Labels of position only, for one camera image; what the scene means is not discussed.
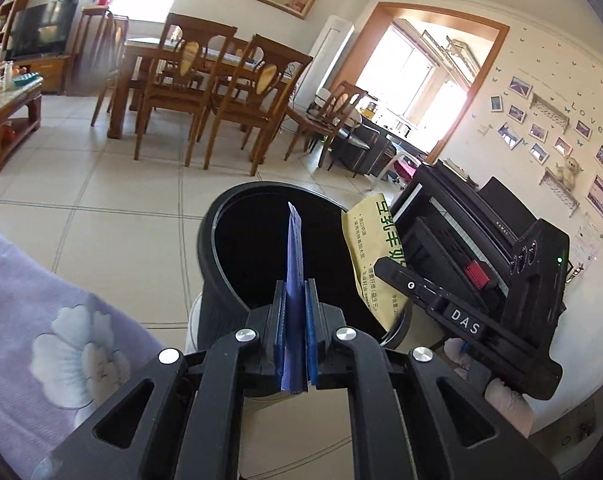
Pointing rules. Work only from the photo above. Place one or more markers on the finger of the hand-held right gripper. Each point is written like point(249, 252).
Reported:
point(406, 282)

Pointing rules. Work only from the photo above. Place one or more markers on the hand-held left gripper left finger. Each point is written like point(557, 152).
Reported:
point(281, 330)

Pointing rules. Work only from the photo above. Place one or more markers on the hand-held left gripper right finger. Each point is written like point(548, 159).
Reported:
point(312, 330)

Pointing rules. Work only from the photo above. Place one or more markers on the yellow paper packet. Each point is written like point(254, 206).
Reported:
point(366, 240)

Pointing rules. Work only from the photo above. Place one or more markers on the black trash bin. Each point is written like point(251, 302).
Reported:
point(241, 240)

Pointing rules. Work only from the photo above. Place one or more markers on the person's right hand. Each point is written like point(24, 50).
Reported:
point(506, 402)

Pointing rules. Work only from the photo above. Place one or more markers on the black piano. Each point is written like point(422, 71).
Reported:
point(501, 205)

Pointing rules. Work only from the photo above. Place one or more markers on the beige teddy bear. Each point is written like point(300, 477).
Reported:
point(569, 170)

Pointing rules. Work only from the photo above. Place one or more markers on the wooden dining chair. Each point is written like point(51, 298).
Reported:
point(339, 105)
point(266, 77)
point(189, 57)
point(121, 30)

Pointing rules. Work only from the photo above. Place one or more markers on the white standing air conditioner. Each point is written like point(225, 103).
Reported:
point(331, 55)

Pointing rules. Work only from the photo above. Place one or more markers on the purple floral tablecloth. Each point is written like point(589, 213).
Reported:
point(41, 310)

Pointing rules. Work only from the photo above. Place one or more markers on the wooden dining table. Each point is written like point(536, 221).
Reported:
point(151, 50)

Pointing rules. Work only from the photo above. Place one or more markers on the wooden coffee table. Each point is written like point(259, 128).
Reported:
point(6, 125)

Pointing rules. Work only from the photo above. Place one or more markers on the wooden television cabinet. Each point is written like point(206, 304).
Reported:
point(46, 72)

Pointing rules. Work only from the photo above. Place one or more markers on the tall wooden stand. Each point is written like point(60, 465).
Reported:
point(95, 8)

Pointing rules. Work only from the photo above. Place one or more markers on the black television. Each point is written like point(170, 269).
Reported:
point(41, 27)

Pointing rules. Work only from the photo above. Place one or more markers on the white wall shelf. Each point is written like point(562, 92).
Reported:
point(556, 187)

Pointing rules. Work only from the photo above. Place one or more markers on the group of wall photos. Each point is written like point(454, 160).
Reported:
point(510, 136)

